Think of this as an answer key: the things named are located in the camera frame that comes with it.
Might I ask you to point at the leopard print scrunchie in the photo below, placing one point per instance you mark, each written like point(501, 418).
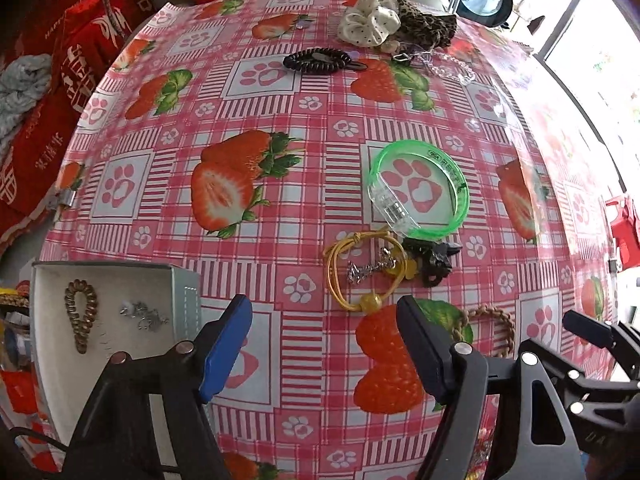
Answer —
point(425, 25)

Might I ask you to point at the small silver earrings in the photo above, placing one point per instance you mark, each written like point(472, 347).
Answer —
point(145, 316)

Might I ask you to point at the metal tablecloth clip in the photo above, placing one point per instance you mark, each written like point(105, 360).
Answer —
point(67, 199)

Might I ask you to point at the red printed sofa blanket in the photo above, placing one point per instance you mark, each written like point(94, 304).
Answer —
point(80, 75)

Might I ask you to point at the red plastic stool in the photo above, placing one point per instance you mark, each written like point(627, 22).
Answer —
point(625, 230)

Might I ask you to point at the black claw hair clip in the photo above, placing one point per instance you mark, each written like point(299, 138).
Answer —
point(432, 262)

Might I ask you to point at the silver rhinestone hair clip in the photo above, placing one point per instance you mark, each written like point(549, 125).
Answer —
point(357, 274)

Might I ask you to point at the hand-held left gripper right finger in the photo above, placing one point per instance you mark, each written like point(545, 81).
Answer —
point(425, 355)

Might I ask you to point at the white jewelry box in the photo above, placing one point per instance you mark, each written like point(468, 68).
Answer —
point(45, 360)

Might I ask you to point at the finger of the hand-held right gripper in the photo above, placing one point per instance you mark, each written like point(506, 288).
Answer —
point(587, 326)
point(595, 385)

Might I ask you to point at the grey knit blanket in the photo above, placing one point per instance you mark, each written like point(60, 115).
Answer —
point(20, 90)

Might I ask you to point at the small brown hair clip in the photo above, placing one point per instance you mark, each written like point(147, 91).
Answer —
point(354, 66)

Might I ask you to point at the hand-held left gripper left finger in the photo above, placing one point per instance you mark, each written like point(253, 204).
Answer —
point(225, 355)

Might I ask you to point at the green translucent bangle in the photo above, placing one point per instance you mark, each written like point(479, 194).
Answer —
point(390, 205)

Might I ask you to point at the white dotted scrunchie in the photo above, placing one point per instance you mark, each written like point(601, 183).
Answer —
point(365, 22)

